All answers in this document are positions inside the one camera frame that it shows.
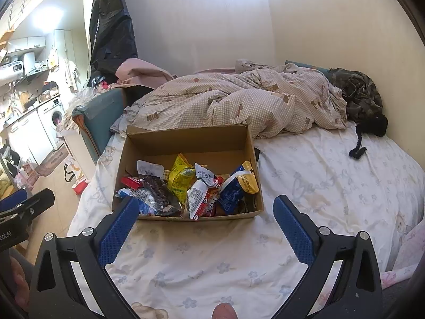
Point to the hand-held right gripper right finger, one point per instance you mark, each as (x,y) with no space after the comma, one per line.
(294,231)

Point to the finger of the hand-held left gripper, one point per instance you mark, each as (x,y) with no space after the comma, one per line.
(11,199)
(36,202)

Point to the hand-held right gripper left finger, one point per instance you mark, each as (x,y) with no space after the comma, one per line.
(118,232)

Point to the blue white snack bag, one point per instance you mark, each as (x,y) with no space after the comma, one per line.
(139,199)

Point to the red snack packet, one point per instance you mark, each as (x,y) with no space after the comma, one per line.
(131,182)

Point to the dark brown snack packet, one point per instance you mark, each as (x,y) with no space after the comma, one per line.
(161,196)

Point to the blue yellow snack bag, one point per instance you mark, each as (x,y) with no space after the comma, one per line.
(235,189)

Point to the clear white snack packet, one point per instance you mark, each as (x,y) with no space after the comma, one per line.
(149,167)

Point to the yellow snack packet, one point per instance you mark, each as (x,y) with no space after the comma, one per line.
(179,179)

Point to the white red-ended snack packet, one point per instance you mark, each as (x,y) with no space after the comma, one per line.
(197,199)

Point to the red label rice cake packet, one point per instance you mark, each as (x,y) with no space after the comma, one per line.
(215,191)

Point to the brown cardboard box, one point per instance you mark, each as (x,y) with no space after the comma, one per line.
(186,139)

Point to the person's left hand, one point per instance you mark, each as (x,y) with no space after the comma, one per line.
(21,285)

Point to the person's right hand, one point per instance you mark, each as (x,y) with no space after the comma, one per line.
(225,312)

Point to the patterned floor rug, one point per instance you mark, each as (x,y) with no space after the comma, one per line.
(53,162)

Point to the white red shopping bag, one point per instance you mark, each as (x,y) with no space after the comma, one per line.
(78,179)

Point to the white base cabinets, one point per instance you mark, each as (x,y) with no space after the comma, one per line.
(26,136)

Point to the white chest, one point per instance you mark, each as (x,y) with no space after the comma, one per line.
(78,146)

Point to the white washing machine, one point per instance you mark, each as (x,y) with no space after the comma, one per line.
(53,119)

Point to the pink pillow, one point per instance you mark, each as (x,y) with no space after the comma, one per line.
(405,252)

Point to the white water heater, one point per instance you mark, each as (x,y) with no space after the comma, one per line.
(16,68)

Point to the checked bear print duvet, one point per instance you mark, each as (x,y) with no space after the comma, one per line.
(225,103)

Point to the camouflage jacket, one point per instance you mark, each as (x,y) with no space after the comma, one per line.
(358,96)

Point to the pink garment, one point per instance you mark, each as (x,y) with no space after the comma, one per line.
(142,73)

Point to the tall white cabinet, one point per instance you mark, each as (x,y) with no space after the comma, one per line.
(61,43)

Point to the teal pillow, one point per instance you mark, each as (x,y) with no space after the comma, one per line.
(305,65)

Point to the black plastic bag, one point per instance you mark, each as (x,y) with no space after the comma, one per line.
(113,33)

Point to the white wall cabinets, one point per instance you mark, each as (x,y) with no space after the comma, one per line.
(26,44)

